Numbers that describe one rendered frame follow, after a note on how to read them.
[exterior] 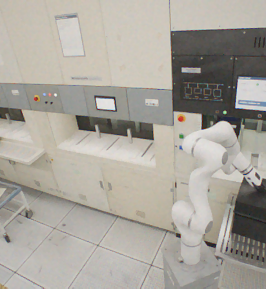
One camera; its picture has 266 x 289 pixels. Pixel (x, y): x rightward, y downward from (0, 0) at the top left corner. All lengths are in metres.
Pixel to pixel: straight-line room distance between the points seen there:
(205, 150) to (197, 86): 0.70
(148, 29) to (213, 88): 0.57
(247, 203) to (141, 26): 1.30
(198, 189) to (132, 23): 1.16
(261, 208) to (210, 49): 0.99
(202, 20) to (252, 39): 0.31
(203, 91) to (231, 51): 0.31
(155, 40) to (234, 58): 0.51
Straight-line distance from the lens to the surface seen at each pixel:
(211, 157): 1.12
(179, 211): 1.36
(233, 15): 1.63
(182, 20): 1.68
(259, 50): 1.64
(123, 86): 1.95
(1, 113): 4.09
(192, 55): 1.70
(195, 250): 1.52
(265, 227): 1.72
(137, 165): 2.26
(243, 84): 1.69
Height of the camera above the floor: 2.15
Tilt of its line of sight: 31 degrees down
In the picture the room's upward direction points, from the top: 7 degrees counter-clockwise
